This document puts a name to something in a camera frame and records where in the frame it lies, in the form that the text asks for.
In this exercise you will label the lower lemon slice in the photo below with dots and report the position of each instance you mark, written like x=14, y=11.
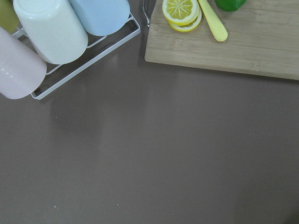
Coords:
x=188, y=27

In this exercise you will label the lemon slice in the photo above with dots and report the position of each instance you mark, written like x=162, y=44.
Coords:
x=180, y=12
x=188, y=27

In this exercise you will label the upper lemon slice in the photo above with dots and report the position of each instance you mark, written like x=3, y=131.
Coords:
x=180, y=12

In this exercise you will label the yellow plastic knife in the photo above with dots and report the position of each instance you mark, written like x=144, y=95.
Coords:
x=218, y=30

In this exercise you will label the light blue cup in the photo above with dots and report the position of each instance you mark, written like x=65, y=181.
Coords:
x=101, y=17

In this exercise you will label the white cup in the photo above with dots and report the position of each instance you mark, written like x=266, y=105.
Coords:
x=53, y=28

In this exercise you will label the pink cup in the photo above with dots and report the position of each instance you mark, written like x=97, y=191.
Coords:
x=21, y=69

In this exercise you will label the green toy lime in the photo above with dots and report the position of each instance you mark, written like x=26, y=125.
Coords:
x=230, y=5

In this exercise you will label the bamboo cutting board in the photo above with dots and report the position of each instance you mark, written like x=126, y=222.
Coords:
x=263, y=39

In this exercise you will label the yellow cup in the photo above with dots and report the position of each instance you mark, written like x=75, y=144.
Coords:
x=8, y=18

